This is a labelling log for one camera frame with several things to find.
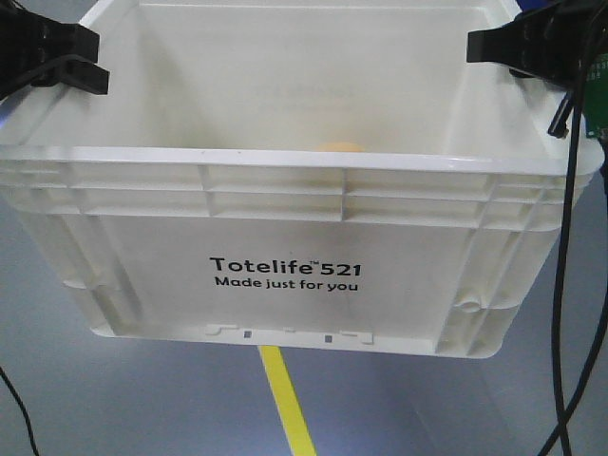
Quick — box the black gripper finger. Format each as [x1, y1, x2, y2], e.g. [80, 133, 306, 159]
[1, 56, 110, 100]
[1, 1, 100, 76]
[465, 4, 582, 86]

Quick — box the cream tennis ball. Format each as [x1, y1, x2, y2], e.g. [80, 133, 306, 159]
[314, 142, 365, 153]

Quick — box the white Totelife plastic crate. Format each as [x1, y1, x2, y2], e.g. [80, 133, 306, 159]
[0, 0, 604, 360]

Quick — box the green circuit board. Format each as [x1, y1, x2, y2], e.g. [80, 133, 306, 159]
[583, 53, 607, 139]

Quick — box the black cable left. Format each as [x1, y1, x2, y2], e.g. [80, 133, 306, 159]
[0, 365, 39, 456]

